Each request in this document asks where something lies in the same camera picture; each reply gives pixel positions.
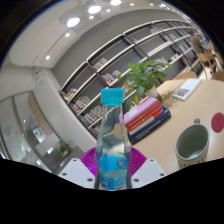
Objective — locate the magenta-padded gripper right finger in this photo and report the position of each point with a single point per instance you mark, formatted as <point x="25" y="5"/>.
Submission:
<point x="146" y="171"/>

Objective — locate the flat round red coaster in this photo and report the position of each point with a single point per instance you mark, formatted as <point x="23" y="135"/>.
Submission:
<point x="218" y="122"/>

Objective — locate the green patterned ceramic mug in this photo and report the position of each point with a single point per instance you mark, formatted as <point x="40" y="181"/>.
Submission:
<point x="191" y="143"/>

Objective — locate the small background potted plant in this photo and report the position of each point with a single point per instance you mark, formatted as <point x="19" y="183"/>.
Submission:
<point x="64" y="148"/>

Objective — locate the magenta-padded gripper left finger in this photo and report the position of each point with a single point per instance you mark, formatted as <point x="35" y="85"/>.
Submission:
<point x="76" y="171"/>

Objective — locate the red hardcover book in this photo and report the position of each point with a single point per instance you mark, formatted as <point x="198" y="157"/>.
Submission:
<point x="147" y="121"/>
<point x="145" y="116"/>

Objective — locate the pink book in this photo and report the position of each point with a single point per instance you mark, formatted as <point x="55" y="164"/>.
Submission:
<point x="141" y="109"/>

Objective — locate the wooden slatted chair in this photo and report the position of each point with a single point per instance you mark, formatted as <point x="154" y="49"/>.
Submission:
<point x="204" y="59"/>

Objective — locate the grey bookshelf unit with books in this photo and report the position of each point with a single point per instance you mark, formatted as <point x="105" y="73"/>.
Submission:
<point x="86" y="103"/>

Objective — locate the white book with printed cover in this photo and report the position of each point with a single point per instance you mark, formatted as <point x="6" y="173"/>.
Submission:
<point x="186" y="89"/>

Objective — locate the dark blue book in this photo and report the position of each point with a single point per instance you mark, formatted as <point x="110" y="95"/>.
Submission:
<point x="151" y="130"/>

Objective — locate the rounded tan chair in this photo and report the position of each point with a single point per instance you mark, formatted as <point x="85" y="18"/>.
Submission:
<point x="186" y="75"/>
<point x="218" y="75"/>

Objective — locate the green potted plant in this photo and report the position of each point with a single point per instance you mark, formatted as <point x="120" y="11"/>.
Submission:
<point x="146" y="75"/>

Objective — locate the clear bottle with blue cap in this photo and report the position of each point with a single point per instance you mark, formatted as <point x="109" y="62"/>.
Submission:
<point x="112" y="140"/>

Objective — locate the round ceiling lights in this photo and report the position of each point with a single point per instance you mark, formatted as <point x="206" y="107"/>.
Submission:
<point x="73" y="22"/>

